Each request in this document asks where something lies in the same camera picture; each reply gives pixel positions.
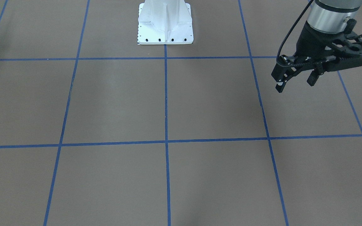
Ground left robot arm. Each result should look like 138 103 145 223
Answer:
271 0 362 93

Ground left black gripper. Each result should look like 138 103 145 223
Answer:
271 23 338 93

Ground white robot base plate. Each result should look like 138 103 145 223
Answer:
137 0 194 45

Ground black braided cable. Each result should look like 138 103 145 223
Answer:
277 0 314 66

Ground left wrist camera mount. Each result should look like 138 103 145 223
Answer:
325 19 362 72

